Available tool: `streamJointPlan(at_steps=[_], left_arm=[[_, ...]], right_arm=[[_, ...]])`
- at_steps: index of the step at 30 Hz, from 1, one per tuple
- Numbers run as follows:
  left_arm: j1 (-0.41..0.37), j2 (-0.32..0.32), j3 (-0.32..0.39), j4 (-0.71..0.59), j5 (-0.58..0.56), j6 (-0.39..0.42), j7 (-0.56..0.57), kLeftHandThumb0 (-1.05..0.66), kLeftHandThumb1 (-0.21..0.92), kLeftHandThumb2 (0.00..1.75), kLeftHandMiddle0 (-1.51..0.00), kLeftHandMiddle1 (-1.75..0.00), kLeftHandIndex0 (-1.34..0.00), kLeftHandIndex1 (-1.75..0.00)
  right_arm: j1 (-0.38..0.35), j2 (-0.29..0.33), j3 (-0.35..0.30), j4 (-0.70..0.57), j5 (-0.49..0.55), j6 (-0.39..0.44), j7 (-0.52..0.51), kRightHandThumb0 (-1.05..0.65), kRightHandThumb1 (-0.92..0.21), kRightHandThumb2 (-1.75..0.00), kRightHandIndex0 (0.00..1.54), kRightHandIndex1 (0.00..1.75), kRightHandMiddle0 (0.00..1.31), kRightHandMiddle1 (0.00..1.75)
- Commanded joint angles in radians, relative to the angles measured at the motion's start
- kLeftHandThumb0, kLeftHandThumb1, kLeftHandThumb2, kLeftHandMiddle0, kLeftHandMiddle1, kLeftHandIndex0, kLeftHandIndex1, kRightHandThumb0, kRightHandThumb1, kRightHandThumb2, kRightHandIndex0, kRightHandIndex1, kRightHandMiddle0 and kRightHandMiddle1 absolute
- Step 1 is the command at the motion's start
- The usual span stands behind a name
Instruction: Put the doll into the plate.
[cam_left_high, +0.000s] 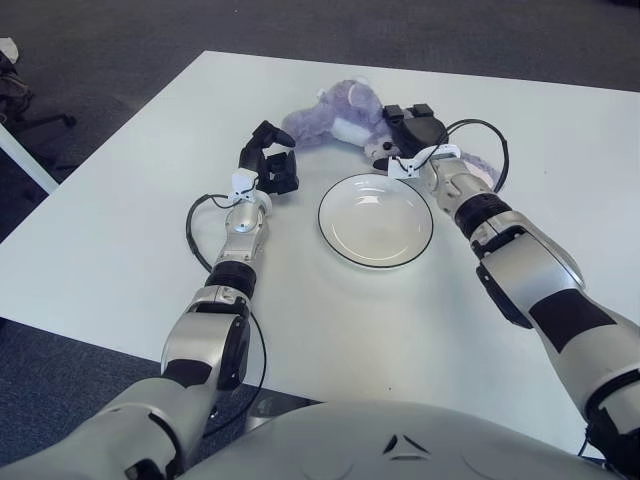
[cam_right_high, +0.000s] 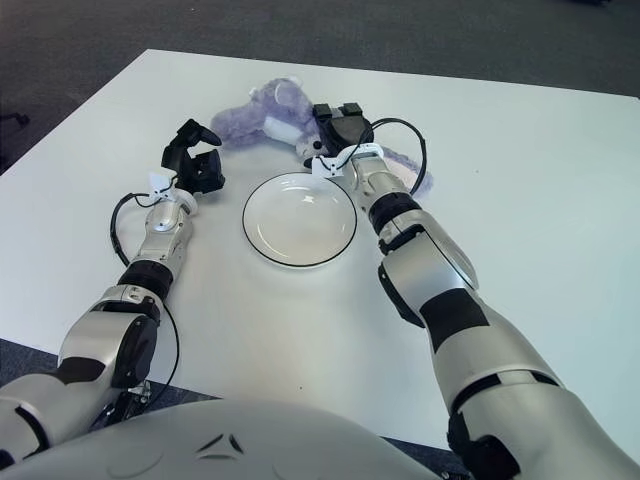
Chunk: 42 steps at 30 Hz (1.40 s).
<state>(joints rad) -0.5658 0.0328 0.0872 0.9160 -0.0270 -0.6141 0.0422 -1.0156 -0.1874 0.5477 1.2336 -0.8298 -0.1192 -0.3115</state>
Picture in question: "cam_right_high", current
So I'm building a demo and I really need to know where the white left wrist cable clip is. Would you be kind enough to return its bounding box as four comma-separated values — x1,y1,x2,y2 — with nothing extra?
148,169,179,202

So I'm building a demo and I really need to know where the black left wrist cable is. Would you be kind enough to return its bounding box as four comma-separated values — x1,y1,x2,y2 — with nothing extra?
109,192,156,266

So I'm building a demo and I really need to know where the white right wrist cable clip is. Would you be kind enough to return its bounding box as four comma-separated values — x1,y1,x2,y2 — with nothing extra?
309,142,386,180

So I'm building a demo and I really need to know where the purple plush bunny doll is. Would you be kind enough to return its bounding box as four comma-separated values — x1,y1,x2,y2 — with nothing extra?
209,75,434,196

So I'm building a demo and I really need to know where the metal bracket under table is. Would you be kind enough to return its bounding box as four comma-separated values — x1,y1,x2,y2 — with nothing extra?
102,379,154,421

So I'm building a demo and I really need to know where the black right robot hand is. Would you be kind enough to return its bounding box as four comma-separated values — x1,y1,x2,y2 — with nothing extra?
312,102,375,154

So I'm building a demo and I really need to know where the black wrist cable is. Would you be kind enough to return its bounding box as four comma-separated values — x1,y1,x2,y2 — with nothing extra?
367,117,432,194
109,192,156,266

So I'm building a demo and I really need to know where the white wrist cable clip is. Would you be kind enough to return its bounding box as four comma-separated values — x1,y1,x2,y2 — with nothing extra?
309,142,386,180
148,169,179,202

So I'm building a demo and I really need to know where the thin black left elbow cable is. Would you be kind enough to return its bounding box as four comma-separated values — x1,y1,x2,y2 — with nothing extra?
149,299,180,401

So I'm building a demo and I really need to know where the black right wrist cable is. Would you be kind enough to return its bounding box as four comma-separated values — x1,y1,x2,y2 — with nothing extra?
367,117,432,194

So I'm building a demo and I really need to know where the white plate with black rim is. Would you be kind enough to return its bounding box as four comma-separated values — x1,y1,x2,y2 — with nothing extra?
241,172,359,271

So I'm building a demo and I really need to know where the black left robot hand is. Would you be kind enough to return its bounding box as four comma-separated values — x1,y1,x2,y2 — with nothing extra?
160,118,226,196

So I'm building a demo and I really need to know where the grey robot torso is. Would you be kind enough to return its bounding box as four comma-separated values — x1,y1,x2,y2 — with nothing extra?
0,397,441,480

